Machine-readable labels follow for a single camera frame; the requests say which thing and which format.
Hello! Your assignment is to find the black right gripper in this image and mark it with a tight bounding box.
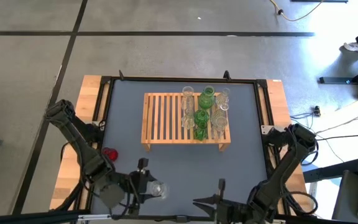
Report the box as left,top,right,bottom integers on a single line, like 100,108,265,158
193,178,254,224

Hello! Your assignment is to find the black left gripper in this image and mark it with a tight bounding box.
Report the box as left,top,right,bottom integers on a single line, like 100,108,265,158
121,158,164,215

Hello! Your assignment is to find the wide clear glass vase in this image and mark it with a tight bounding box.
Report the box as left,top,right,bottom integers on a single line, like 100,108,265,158
147,180,170,200

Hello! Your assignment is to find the red glass vase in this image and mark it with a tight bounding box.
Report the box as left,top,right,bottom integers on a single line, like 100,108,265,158
102,147,119,162

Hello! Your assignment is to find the small green glass vase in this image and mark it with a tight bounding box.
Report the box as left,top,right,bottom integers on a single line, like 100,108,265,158
193,121,209,141

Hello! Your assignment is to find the round green glass vase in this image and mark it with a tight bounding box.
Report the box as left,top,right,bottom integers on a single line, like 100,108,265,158
194,108,211,126

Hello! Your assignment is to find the wooden slatted shelf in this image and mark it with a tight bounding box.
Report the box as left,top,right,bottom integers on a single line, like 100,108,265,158
140,91,232,153

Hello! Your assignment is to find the grey table mat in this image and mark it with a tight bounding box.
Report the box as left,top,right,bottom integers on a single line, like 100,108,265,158
91,79,275,218

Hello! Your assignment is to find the large green glass vase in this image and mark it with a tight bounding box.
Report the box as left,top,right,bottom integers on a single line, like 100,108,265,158
197,85,216,111

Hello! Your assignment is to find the black beam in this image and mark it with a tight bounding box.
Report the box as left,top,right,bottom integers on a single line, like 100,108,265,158
0,210,91,224

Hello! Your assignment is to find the dark office desk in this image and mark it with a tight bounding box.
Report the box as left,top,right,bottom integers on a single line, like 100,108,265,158
303,158,358,224

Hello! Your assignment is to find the black desk leg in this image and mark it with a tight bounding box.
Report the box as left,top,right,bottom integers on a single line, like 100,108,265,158
318,60,358,85

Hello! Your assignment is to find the person's shoe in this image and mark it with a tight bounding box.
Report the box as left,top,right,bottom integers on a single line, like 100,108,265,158
343,42,358,56

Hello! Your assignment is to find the black cable sleeve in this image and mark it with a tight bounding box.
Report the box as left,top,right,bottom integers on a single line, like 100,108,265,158
50,139,104,214
278,183,319,218

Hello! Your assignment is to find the white metal bracket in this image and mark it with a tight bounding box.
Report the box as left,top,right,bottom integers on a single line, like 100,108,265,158
260,124,275,136

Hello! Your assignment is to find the black metal table frame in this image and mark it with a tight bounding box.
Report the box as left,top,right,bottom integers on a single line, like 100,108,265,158
75,70,291,223

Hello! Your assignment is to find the black cable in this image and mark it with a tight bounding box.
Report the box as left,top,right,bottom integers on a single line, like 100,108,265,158
315,133,358,142

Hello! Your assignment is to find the yellow extension cable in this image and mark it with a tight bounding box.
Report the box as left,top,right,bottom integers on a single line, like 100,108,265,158
268,0,324,22

